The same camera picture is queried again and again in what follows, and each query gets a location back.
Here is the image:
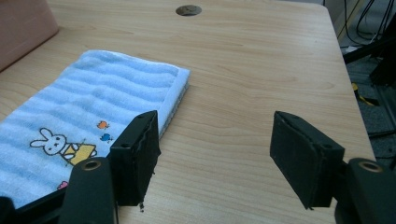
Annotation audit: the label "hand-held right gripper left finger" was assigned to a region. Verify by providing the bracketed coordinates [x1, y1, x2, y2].
[106, 109, 163, 207]

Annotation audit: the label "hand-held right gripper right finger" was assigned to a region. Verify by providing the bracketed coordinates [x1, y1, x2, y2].
[269, 110, 346, 210]

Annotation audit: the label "light blue rabbit print towel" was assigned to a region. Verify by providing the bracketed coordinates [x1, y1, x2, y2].
[0, 49, 191, 209]

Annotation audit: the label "black metal stand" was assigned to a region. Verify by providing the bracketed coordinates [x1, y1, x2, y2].
[342, 15, 396, 87]

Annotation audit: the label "pink box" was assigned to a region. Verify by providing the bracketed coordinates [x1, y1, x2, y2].
[0, 0, 60, 73]

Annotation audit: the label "black cables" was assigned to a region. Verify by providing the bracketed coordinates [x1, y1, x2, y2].
[342, 0, 394, 47]

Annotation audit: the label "round desk cable grommet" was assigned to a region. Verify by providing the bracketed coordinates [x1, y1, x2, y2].
[175, 4, 203, 17]

